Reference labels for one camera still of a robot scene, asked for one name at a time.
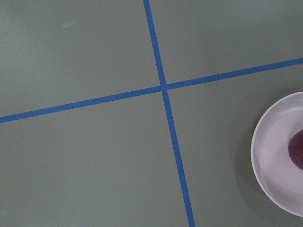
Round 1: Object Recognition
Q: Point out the pink plate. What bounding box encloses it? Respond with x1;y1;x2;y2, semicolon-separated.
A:
250;92;303;217

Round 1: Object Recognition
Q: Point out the red apple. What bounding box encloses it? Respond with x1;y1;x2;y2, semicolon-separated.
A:
288;130;303;170

